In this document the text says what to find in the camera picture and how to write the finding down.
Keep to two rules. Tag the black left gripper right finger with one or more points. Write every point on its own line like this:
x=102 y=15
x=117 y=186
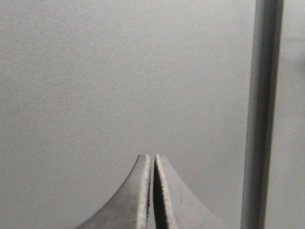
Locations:
x=175 y=205

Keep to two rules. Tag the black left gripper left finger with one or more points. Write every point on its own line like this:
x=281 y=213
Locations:
x=128 y=208

